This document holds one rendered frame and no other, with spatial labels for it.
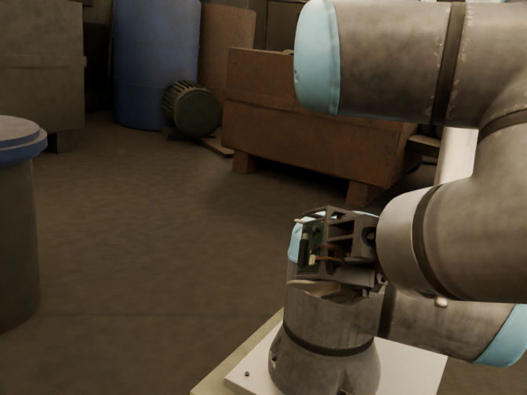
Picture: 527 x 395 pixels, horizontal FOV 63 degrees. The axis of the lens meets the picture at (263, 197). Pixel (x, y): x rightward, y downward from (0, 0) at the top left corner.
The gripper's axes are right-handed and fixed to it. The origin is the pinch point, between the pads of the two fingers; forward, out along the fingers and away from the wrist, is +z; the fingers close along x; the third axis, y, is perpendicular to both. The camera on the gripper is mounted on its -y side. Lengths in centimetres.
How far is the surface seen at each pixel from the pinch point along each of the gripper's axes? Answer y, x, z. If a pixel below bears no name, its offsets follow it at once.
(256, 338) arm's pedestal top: -7.3, 12.5, 31.0
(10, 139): 44, -17, 42
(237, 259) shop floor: -19, -7, 81
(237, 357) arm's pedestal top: -2.6, 16.0, 27.6
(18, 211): 41, -5, 52
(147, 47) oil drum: 16, -145, 212
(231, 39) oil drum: -40, -181, 223
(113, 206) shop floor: 19, -23, 124
